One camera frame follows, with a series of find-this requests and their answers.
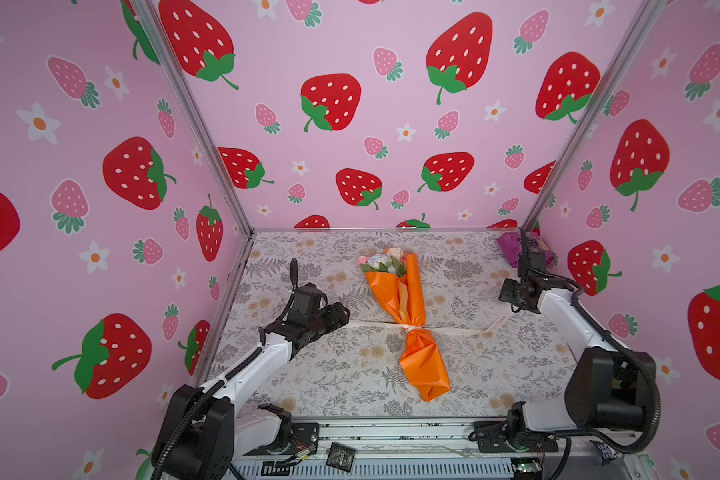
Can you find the white rose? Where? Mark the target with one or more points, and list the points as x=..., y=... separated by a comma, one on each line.
x=376, y=263

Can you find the purple snack packet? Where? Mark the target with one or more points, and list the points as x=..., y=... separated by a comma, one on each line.
x=510, y=244

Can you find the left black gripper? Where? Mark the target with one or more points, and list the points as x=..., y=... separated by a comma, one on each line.
x=333, y=321

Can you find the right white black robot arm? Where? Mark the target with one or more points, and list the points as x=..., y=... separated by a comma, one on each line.
x=612, y=394

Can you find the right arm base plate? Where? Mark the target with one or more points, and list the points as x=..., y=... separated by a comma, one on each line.
x=497, y=437

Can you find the black tag middle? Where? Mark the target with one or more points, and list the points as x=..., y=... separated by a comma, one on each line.
x=341, y=457

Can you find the aluminium corner post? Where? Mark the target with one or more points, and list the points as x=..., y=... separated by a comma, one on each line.
x=635, y=35
x=190, y=42

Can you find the orange wrapping paper sheet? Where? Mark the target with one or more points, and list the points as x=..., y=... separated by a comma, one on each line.
x=394, y=279

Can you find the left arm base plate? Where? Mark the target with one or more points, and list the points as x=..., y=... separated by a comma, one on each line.
x=300, y=438

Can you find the white ribbon strip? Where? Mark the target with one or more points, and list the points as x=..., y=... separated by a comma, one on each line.
x=449, y=331

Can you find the aluminium front rail frame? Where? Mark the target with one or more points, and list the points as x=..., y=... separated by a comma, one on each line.
x=433, y=448

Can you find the left aluminium corner post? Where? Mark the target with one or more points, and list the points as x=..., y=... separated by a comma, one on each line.
x=190, y=42

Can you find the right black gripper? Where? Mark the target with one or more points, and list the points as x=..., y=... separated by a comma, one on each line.
x=507, y=291

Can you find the right aluminium corner post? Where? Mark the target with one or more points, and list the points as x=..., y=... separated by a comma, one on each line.
x=635, y=35

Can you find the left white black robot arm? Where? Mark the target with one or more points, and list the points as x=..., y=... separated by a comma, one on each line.
x=202, y=433

